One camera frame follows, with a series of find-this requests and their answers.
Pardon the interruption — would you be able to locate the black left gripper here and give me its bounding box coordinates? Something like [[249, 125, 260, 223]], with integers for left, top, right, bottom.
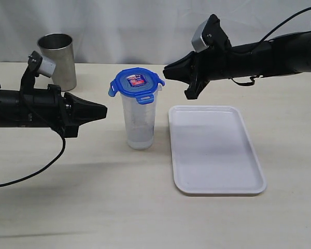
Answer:
[[48, 84, 107, 138]]

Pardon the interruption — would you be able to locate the white rectangular plastic tray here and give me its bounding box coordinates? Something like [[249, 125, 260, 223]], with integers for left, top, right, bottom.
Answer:
[[168, 105, 267, 196]]

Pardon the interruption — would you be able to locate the blue plastic lid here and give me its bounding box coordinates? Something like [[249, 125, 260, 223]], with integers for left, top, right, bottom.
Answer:
[[108, 67, 165, 105]]

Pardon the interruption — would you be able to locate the stainless steel tumbler cup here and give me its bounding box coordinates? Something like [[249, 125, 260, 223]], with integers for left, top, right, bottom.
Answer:
[[37, 33, 77, 91]]

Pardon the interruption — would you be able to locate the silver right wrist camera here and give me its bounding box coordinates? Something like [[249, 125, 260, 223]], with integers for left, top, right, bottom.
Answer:
[[191, 20, 209, 53]]

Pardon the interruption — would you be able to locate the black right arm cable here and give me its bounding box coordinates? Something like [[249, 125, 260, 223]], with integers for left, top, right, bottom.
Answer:
[[248, 5, 311, 52]]

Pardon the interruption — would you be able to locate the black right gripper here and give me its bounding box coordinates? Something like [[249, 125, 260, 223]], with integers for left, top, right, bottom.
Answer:
[[163, 51, 232, 100]]

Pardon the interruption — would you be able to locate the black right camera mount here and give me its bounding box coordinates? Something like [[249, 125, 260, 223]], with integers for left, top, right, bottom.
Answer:
[[206, 14, 232, 51]]

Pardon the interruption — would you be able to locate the tall clear plastic container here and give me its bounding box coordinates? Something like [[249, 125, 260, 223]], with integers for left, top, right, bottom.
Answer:
[[121, 90, 159, 150]]

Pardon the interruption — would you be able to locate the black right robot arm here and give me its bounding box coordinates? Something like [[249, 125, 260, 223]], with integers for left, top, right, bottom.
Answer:
[[163, 31, 311, 100]]

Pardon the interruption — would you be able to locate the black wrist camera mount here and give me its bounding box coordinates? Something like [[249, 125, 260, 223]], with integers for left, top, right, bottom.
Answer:
[[20, 51, 43, 93]]

